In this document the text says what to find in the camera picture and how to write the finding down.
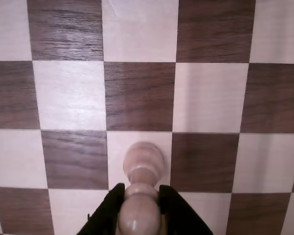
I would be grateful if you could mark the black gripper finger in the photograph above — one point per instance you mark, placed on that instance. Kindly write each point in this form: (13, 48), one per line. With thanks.
(181, 218)
(103, 218)

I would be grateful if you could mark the light wooden pawn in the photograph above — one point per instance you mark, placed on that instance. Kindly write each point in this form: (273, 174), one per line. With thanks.
(142, 210)

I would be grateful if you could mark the wooden chessboard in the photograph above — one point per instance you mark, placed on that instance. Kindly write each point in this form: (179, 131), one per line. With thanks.
(142, 85)

